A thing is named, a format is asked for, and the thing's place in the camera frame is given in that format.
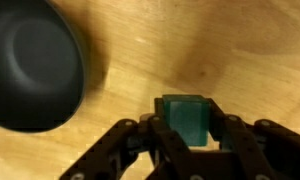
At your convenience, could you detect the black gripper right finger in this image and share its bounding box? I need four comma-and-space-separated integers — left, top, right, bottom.
208, 99, 300, 180

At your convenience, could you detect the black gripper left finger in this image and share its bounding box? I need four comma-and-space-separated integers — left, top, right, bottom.
59, 97, 204, 180

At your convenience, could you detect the green block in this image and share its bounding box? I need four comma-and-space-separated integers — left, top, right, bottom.
162, 95, 210, 146

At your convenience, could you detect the black bowl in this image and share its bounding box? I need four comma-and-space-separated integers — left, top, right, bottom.
0, 0, 85, 132

